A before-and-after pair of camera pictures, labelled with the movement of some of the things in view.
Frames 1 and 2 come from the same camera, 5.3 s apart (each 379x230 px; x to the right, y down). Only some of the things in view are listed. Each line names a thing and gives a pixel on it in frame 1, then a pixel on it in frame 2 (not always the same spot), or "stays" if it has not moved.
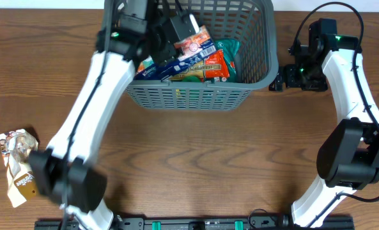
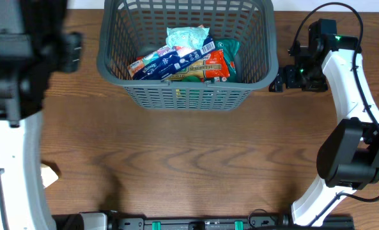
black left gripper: x=165 y=43 → x=73 y=52
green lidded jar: x=191 y=78 stays
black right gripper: x=285 y=76 stays
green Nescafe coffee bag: x=230 y=48 stays
